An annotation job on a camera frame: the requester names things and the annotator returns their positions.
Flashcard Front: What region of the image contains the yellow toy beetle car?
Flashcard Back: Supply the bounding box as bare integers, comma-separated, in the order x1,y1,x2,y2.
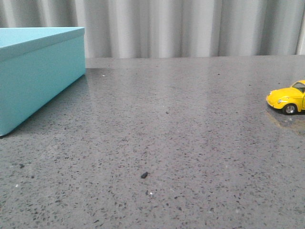
266,80,305,115

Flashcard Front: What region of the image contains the light blue storage box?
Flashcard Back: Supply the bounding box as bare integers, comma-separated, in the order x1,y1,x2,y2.
0,27,86,135

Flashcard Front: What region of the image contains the small black debris piece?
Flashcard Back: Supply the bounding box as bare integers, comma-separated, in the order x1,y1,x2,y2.
141,172,148,178

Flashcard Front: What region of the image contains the grey pleated curtain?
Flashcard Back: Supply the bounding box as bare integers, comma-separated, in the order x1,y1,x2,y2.
0,0,305,58

